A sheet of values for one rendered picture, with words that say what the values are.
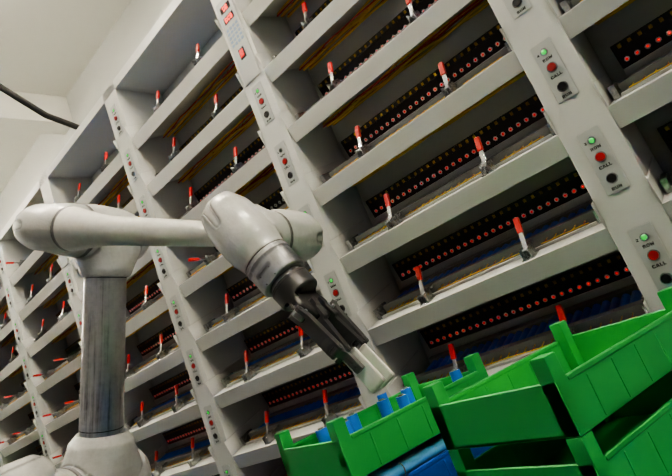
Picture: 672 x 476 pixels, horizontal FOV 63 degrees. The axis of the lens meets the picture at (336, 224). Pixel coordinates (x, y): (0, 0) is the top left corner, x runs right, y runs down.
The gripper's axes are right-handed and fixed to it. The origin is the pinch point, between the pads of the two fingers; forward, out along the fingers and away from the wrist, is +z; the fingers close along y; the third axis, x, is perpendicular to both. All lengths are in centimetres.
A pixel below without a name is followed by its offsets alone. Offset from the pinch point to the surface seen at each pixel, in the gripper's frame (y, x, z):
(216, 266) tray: -56, -40, -67
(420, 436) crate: 3.9, 0.2, 12.5
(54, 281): -84, -123, -148
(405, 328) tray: -42.3, -5.8, -7.1
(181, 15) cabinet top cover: -54, 13, -132
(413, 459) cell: 5.2, -2.3, 13.9
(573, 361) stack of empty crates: -11.1, 20.3, 20.8
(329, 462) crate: 12.5, -8.3, 6.4
